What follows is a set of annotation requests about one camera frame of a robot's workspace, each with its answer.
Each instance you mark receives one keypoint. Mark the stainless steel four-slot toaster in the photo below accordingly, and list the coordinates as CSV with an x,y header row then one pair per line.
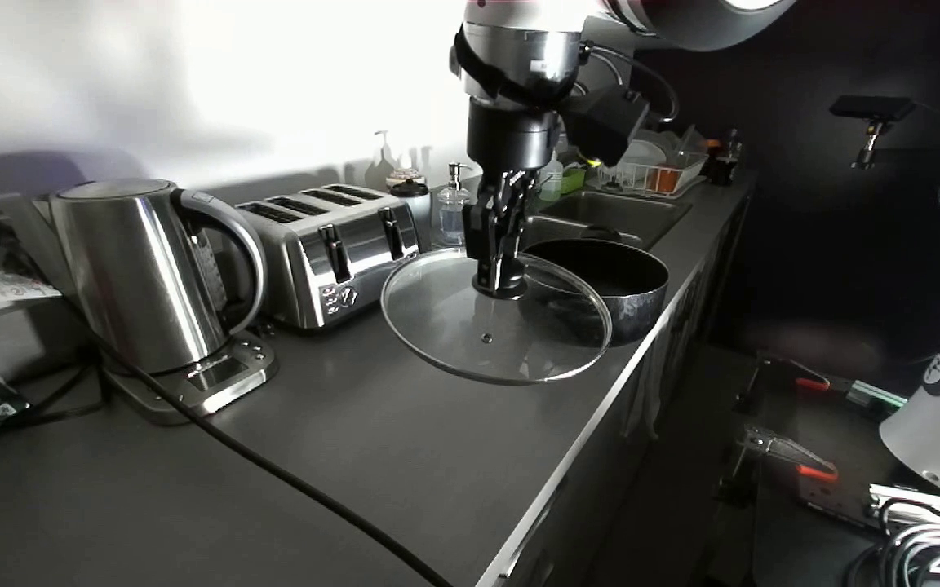
x,y
328,256

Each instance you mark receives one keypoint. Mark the clear pump soap bottle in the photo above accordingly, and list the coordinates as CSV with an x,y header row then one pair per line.
x,y
451,213

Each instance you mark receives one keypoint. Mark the black camera on stand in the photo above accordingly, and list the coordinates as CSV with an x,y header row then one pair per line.
x,y
871,108

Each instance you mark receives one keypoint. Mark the black cooking pot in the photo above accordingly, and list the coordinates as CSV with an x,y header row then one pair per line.
x,y
628,294

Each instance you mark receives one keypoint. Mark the dark small bottle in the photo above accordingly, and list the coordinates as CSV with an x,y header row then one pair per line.
x,y
722,161

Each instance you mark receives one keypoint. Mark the green dish soap bottle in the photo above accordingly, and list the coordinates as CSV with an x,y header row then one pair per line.
x,y
553,181

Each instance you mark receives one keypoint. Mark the steel kettle base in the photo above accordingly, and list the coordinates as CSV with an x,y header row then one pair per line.
x,y
221,376

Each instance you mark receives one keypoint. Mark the stainless steel electric kettle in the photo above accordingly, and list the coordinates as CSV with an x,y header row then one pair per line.
x,y
137,278

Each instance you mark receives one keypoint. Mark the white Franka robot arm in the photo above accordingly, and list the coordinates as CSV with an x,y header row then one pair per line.
x,y
522,54

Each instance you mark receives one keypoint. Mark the dark lidded jar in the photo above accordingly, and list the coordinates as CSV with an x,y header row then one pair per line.
x,y
412,201

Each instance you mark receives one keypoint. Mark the dish rack with dishes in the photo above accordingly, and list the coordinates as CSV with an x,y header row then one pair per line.
x,y
667,166

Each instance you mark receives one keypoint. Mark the steel kitchen sink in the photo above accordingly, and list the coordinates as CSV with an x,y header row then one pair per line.
x,y
613,213

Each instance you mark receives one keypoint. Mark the glass pot lid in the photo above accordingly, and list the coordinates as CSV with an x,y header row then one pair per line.
x,y
492,336

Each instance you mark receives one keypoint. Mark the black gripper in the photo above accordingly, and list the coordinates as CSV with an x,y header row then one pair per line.
x,y
507,191

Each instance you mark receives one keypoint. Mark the grey chair back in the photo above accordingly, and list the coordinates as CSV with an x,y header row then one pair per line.
x,y
42,171

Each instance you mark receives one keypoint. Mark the clear spray bottle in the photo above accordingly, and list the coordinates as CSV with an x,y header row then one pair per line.
x,y
384,165

